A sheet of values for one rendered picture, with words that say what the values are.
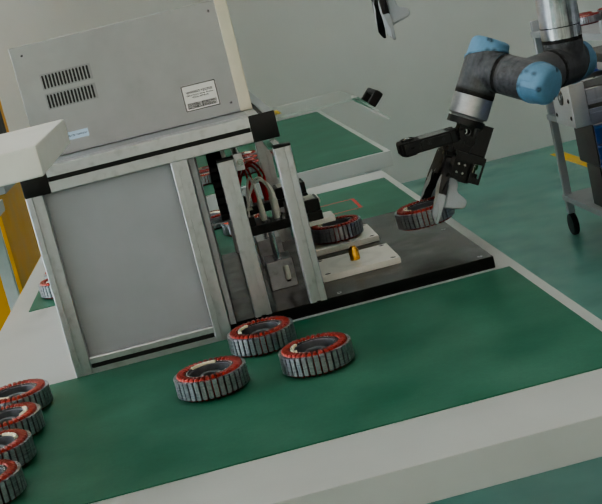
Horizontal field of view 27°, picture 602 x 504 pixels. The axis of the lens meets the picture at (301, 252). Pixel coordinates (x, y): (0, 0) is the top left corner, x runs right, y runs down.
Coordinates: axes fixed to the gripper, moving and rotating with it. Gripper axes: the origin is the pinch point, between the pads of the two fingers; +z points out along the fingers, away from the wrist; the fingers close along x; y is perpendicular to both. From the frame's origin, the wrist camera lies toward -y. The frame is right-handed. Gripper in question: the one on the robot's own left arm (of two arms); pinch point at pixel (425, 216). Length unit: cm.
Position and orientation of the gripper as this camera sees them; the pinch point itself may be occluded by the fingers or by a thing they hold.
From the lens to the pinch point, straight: 237.4
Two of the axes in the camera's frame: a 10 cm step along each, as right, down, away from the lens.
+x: -1.1, -1.8, 9.8
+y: 9.5, 2.6, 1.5
